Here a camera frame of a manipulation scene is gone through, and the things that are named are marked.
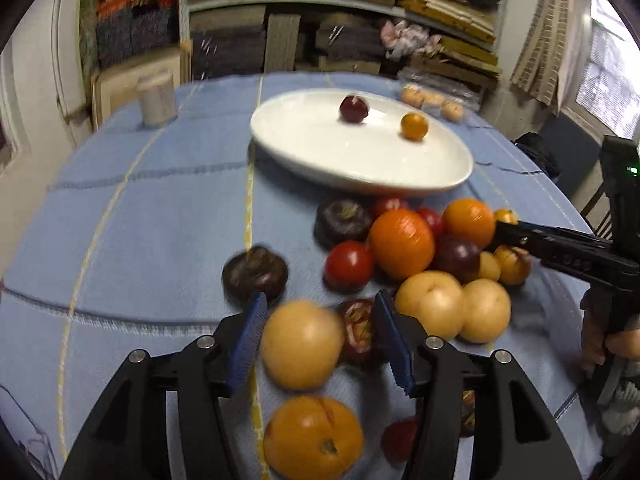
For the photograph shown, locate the clear plastic box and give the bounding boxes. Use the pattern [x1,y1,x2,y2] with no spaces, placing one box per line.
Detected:
[400,80,483,123]

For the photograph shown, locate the frosted glass window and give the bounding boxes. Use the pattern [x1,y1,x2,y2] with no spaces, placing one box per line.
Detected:
[575,0,640,138]

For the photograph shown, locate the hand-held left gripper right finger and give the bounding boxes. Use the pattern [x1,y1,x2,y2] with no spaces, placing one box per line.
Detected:
[372,289,583,480]

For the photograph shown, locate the grey upright box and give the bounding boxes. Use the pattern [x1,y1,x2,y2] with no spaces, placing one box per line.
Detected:
[264,12,301,74]

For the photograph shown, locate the green marbled board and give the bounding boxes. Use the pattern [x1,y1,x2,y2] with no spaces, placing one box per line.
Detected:
[79,0,99,81]

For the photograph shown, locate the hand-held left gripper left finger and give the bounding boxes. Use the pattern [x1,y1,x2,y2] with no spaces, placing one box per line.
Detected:
[60,291,269,480]

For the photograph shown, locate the white board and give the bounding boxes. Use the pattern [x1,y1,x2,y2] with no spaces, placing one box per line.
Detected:
[50,0,94,126]

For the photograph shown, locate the grey upholstered chair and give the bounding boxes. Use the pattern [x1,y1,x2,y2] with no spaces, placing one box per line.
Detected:
[537,110,603,186]

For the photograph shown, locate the dark purple plum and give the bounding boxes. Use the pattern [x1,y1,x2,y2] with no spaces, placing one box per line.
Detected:
[339,94,370,124]
[432,234,482,284]

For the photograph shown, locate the white oval plate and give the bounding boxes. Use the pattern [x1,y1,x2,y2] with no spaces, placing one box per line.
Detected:
[250,88,474,196]

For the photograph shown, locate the pile of blue red boxes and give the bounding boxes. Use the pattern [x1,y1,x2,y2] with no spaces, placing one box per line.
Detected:
[80,0,182,70]

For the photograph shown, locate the yellow round pear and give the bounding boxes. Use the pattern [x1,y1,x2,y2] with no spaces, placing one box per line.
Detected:
[395,271,467,341]
[459,278,512,344]
[261,301,347,392]

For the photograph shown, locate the white drink can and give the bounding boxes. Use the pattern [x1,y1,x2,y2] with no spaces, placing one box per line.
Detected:
[136,71,177,127]

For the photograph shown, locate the pink plastic bag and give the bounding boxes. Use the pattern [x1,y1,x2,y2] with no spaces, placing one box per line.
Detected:
[380,20,442,62]

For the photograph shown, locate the blue checked tablecloth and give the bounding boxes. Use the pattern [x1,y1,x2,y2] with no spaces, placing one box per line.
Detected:
[0,72,606,480]

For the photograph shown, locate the small red tomato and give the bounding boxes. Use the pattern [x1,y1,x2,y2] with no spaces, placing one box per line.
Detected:
[324,241,375,293]
[370,196,411,218]
[381,417,419,464]
[417,207,446,238]

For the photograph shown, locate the beige patterned curtain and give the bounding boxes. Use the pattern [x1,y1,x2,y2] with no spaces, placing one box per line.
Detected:
[510,0,593,106]

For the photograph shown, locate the wooden chair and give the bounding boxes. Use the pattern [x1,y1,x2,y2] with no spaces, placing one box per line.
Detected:
[582,180,616,243]

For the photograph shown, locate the stack of dark flat boxes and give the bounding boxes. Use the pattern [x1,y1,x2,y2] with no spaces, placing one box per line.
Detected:
[190,7,268,79]

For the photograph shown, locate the black jacket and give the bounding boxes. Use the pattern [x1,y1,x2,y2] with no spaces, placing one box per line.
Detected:
[514,132,561,181]

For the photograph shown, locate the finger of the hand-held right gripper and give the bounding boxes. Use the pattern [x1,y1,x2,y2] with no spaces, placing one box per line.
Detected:
[495,220,612,251]
[492,236,543,262]

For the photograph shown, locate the speckled tan pear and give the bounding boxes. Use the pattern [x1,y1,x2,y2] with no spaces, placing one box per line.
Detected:
[494,246,533,287]
[263,395,365,480]

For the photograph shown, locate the cluster of pale orange loquats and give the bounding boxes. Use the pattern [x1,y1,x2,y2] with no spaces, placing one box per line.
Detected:
[401,85,465,122]

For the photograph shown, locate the white metal shelf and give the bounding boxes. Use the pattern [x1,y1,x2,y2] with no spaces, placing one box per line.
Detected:
[177,0,506,81]

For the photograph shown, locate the orange tangerine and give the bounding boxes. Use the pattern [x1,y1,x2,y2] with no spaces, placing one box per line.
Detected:
[368,208,436,281]
[443,199,497,250]

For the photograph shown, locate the small pale yellow plum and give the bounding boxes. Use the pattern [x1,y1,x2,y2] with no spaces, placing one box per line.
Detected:
[477,251,502,282]

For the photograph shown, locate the stack of tan flat boxes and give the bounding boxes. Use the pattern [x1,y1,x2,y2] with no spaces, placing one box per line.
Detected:
[295,0,503,86]

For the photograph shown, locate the person's right hand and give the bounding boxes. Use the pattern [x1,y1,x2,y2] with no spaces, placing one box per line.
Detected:
[580,290,640,378]

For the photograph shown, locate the framed picture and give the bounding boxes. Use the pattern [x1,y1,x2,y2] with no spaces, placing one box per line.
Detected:
[91,47,192,131]

